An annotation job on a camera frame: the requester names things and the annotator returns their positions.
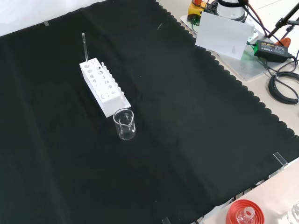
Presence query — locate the clear glass rod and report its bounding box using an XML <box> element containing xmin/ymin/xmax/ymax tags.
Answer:
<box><xmin>82</xmin><ymin>33</ymin><xmax>89</xmax><ymax>63</ymax></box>

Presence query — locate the white test tube rack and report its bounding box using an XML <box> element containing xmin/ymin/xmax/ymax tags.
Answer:
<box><xmin>79</xmin><ymin>57</ymin><xmax>131</xmax><ymax>118</ymax></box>

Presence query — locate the clear glass beaker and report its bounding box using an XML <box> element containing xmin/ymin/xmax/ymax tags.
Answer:
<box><xmin>113</xmin><ymin>108</ymin><xmax>136</xmax><ymax>141</ymax></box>

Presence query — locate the black bench cloth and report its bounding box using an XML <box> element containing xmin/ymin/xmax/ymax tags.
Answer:
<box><xmin>0</xmin><ymin>0</ymin><xmax>299</xmax><ymax>224</ymax></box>

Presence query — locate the pale white board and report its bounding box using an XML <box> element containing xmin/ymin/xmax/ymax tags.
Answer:
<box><xmin>195</xmin><ymin>11</ymin><xmax>255</xmax><ymax>60</ymax></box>

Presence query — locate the yellow stop button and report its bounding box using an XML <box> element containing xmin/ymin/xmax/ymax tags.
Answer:
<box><xmin>188</xmin><ymin>0</ymin><xmax>207</xmax><ymax>21</ymax></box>

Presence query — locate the red ribbed plastic funnel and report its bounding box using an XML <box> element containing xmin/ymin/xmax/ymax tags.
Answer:
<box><xmin>225</xmin><ymin>199</ymin><xmax>266</xmax><ymax>224</ymax></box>

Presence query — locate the black power adapter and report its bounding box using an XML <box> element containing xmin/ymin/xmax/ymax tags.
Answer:
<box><xmin>253</xmin><ymin>39</ymin><xmax>293</xmax><ymax>63</ymax></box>

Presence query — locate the small clear glass flask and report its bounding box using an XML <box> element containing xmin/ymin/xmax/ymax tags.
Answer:
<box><xmin>236</xmin><ymin>207</ymin><xmax>256</xmax><ymax>224</ymax></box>

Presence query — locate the orange clamp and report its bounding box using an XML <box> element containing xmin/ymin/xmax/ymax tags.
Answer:
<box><xmin>275</xmin><ymin>37</ymin><xmax>292</xmax><ymax>47</ymax></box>

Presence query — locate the black tripod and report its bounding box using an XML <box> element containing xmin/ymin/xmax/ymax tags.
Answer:
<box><xmin>267</xmin><ymin>2</ymin><xmax>299</xmax><ymax>39</ymax></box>

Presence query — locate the clear glass vessel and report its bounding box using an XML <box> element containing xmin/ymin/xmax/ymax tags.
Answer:
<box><xmin>286</xmin><ymin>202</ymin><xmax>299</xmax><ymax>224</ymax></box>

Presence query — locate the grey metal base plate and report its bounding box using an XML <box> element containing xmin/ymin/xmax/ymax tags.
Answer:
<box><xmin>178</xmin><ymin>14</ymin><xmax>276</xmax><ymax>81</ymax></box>

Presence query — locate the coiled black cable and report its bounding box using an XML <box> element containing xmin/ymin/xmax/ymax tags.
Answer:
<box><xmin>268</xmin><ymin>71</ymin><xmax>299</xmax><ymax>105</ymax></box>

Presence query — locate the thin black adapter cord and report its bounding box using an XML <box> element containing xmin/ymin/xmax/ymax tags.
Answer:
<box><xmin>263</xmin><ymin>59</ymin><xmax>278</xmax><ymax>77</ymax></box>

